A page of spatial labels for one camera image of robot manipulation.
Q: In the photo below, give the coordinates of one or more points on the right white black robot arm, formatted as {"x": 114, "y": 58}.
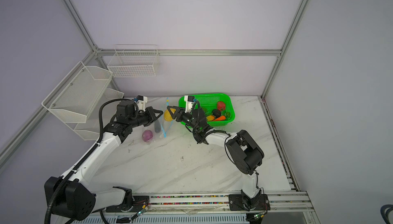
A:
{"x": 241, "y": 149}

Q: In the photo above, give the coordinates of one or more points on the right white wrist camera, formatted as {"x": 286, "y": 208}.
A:
{"x": 189, "y": 102}

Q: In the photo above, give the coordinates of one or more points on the purple toy onion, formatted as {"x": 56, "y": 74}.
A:
{"x": 147, "y": 135}

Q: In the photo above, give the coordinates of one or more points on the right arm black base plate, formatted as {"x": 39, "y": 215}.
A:
{"x": 241, "y": 202}

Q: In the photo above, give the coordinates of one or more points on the green toy leafy vegetable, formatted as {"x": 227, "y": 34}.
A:
{"x": 227, "y": 115}

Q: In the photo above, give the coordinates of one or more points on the red toy pepper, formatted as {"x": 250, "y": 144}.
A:
{"x": 221, "y": 106}

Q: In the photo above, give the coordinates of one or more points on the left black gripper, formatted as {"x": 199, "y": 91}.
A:
{"x": 150, "y": 112}

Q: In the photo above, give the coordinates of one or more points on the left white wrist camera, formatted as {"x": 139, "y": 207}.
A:
{"x": 141, "y": 102}

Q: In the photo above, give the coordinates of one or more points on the clear zip bag blue zipper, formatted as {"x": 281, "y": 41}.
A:
{"x": 161, "y": 104}

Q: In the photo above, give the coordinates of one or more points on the white mesh lower shelf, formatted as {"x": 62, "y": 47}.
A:
{"x": 89, "y": 131}

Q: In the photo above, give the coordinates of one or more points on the white mesh upper shelf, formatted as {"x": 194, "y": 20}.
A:
{"x": 75, "y": 97}

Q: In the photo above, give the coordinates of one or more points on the orange toy carrot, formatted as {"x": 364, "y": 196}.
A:
{"x": 221, "y": 118}

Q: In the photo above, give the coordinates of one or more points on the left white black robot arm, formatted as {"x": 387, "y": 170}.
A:
{"x": 68, "y": 195}

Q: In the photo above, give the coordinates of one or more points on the dark round toy avocado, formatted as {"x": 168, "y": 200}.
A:
{"x": 216, "y": 113}

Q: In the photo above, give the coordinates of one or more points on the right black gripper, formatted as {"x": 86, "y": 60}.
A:
{"x": 179, "y": 113}

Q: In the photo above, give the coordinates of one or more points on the white wire wall basket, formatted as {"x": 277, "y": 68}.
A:
{"x": 134, "y": 61}

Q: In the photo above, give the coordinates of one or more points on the white mesh shelf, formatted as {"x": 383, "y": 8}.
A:
{"x": 75, "y": 97}
{"x": 89, "y": 131}

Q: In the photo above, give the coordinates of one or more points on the yellow toy lemon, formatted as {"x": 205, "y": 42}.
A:
{"x": 168, "y": 114}

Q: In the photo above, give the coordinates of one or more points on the aluminium front rail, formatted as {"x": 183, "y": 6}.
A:
{"x": 292, "y": 201}

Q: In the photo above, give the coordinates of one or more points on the yellow green toy corn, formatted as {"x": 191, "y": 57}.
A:
{"x": 210, "y": 118}

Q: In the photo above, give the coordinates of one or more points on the green plastic basket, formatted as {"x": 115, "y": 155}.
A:
{"x": 209, "y": 102}

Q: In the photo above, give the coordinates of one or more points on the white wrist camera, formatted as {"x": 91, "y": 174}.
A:
{"x": 141, "y": 102}
{"x": 189, "y": 102}

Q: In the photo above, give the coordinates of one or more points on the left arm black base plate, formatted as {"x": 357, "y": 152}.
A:
{"x": 133, "y": 205}

